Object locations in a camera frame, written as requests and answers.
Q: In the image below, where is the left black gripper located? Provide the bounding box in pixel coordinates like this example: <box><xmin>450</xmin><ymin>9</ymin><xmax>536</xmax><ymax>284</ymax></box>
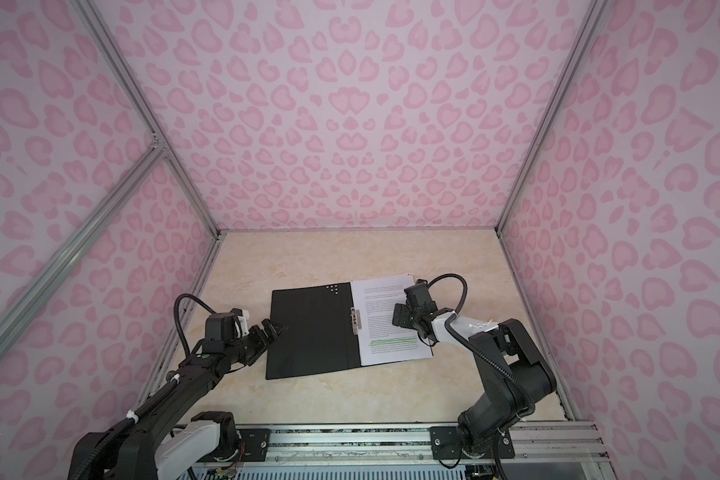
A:
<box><xmin>227</xmin><ymin>317</ymin><xmax>287</xmax><ymax>365</ymax></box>

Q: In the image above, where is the green highlighted paper sheet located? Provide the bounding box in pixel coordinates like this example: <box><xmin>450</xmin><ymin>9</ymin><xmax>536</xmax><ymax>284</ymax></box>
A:
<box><xmin>350</xmin><ymin>274</ymin><xmax>432</xmax><ymax>367</ymax></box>

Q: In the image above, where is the blue black file folder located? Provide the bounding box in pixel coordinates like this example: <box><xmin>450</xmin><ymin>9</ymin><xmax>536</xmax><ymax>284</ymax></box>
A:
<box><xmin>265</xmin><ymin>274</ymin><xmax>434</xmax><ymax>381</ymax></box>

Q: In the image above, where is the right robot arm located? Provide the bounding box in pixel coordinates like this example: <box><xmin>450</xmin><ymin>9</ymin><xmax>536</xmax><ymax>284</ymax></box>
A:
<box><xmin>392</xmin><ymin>281</ymin><xmax>557</xmax><ymax>459</ymax></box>

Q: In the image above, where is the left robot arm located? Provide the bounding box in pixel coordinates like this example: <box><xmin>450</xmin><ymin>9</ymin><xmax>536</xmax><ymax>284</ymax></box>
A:
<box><xmin>68</xmin><ymin>309</ymin><xmax>284</xmax><ymax>479</ymax></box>

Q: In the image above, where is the left diagonal aluminium strut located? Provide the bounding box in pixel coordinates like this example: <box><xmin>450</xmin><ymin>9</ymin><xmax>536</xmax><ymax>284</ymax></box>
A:
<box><xmin>0</xmin><ymin>141</ymin><xmax>165</xmax><ymax>362</ymax></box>

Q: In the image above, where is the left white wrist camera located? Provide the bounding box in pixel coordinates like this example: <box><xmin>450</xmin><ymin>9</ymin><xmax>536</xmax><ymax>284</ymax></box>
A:
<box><xmin>230</xmin><ymin>308</ymin><xmax>250</xmax><ymax>338</ymax></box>

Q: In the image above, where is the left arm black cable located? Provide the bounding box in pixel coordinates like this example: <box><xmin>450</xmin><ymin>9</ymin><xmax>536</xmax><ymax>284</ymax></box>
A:
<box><xmin>173</xmin><ymin>293</ymin><xmax>217</xmax><ymax>358</ymax></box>

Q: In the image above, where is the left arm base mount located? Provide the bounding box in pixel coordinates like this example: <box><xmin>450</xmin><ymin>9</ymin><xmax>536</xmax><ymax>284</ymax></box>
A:
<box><xmin>192</xmin><ymin>411</ymin><xmax>272</xmax><ymax>463</ymax></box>

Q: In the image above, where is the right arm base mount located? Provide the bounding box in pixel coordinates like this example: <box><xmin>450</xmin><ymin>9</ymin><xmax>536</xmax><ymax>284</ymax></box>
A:
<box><xmin>428</xmin><ymin>425</ymin><xmax>516</xmax><ymax>463</ymax></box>

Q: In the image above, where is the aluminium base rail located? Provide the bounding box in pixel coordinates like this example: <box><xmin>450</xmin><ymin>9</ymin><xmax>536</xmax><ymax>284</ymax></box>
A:
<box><xmin>128</xmin><ymin>421</ymin><xmax>613</xmax><ymax>480</ymax></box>

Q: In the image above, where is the right corner aluminium post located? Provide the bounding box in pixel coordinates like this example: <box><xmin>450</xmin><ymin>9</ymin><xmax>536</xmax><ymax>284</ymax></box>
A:
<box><xmin>495</xmin><ymin>0</ymin><xmax>612</xmax><ymax>238</ymax></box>

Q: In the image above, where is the corner aluminium post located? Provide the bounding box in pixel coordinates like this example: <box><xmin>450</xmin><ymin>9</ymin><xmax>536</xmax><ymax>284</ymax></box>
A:
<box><xmin>495</xmin><ymin>0</ymin><xmax>612</xmax><ymax>238</ymax></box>
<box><xmin>70</xmin><ymin>0</ymin><xmax>222</xmax><ymax>239</ymax></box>

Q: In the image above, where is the left corner aluminium post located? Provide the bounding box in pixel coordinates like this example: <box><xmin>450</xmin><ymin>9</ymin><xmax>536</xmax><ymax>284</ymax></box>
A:
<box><xmin>70</xmin><ymin>0</ymin><xmax>222</xmax><ymax>239</ymax></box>

